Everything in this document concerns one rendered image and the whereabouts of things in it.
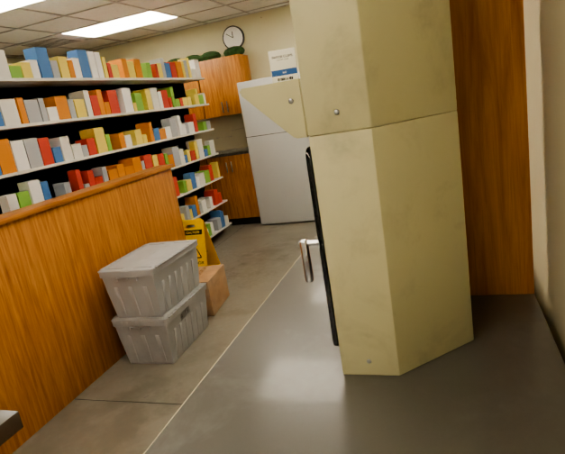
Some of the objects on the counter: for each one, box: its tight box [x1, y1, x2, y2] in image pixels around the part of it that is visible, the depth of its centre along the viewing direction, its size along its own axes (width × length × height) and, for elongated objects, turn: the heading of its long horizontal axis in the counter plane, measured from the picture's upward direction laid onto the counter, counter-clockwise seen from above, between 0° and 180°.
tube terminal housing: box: [289, 0, 474, 376], centre depth 99 cm, size 25×32×77 cm
